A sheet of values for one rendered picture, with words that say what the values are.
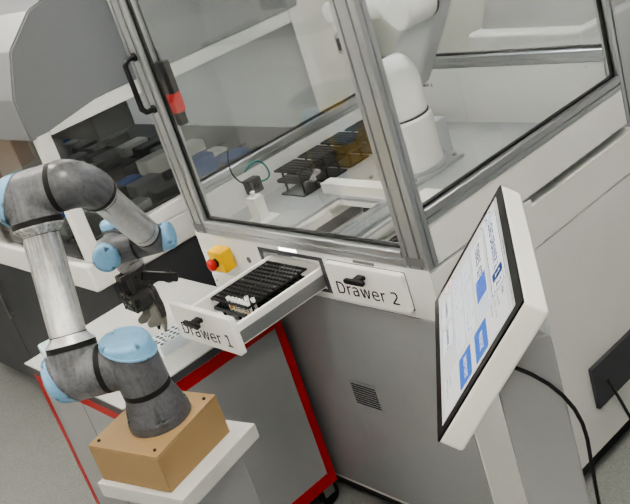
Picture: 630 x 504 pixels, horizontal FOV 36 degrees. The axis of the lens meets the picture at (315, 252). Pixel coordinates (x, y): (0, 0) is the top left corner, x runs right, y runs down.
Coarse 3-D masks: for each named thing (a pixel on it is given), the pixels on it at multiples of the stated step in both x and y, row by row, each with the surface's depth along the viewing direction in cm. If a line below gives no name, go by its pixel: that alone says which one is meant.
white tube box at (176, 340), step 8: (168, 328) 285; (176, 328) 284; (160, 336) 282; (168, 336) 281; (176, 336) 278; (160, 344) 277; (168, 344) 277; (176, 344) 278; (184, 344) 280; (160, 352) 277; (168, 352) 277
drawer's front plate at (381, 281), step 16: (336, 272) 259; (352, 272) 253; (368, 272) 248; (384, 272) 244; (336, 288) 262; (368, 288) 251; (384, 288) 246; (400, 288) 241; (368, 304) 255; (384, 304) 250; (400, 304) 245
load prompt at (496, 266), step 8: (488, 224) 196; (496, 224) 190; (488, 232) 194; (496, 232) 188; (488, 240) 191; (496, 240) 185; (488, 248) 188; (496, 248) 183; (488, 256) 186; (496, 256) 180; (488, 264) 184; (496, 264) 178; (504, 264) 173; (496, 272) 176; (504, 272) 171; (496, 280) 174; (496, 288) 172
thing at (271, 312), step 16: (272, 256) 285; (304, 272) 277; (320, 272) 267; (288, 288) 261; (304, 288) 263; (320, 288) 267; (208, 304) 273; (272, 304) 257; (288, 304) 260; (240, 320) 252; (256, 320) 254; (272, 320) 257
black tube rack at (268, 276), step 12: (264, 264) 280; (276, 264) 278; (288, 264) 274; (252, 276) 274; (264, 276) 272; (276, 276) 270; (288, 276) 267; (300, 276) 269; (228, 288) 272; (240, 288) 269; (252, 288) 267; (264, 288) 264; (276, 288) 262; (264, 300) 265; (228, 312) 266; (240, 312) 262
